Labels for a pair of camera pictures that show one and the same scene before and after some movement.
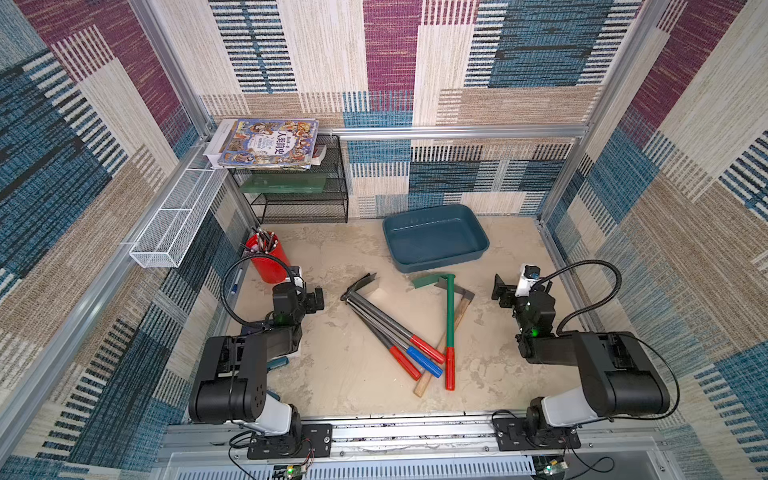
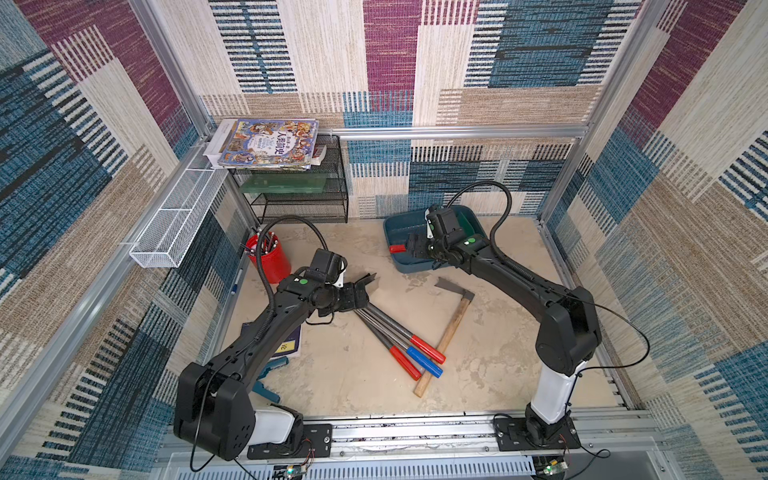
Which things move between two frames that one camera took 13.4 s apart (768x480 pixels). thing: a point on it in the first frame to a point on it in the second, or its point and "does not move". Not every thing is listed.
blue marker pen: (236, 282) does not move
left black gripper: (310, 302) to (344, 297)
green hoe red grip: (449, 280) to (416, 244)
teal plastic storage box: (431, 238) does not move
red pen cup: (269, 269) does not move
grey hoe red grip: (379, 310) does not move
